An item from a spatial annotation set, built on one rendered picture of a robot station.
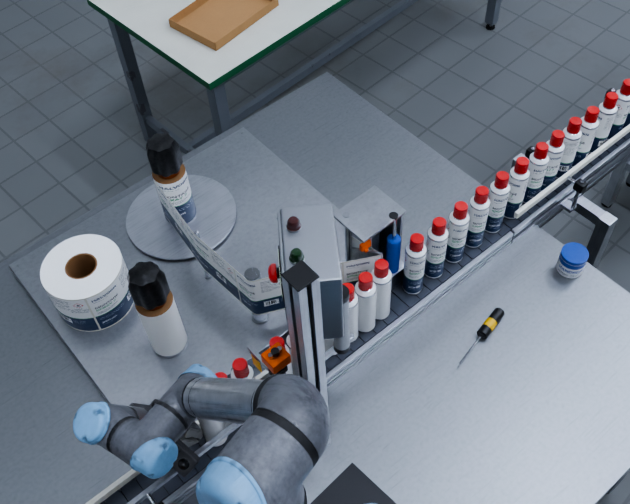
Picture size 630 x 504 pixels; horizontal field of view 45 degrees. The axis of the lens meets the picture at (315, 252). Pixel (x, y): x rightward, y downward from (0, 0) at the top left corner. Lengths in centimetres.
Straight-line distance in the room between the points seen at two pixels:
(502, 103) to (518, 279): 184
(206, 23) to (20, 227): 126
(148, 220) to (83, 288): 36
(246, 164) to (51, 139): 177
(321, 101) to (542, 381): 116
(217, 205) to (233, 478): 123
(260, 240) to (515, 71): 224
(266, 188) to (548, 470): 106
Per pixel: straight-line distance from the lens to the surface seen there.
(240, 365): 162
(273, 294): 182
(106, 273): 190
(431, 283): 197
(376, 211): 177
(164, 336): 182
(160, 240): 210
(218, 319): 193
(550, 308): 204
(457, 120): 369
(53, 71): 427
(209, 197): 217
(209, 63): 276
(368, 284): 172
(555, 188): 218
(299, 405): 107
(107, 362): 194
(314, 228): 131
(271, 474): 104
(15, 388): 204
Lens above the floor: 249
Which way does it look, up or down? 53 degrees down
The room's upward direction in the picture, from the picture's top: 4 degrees counter-clockwise
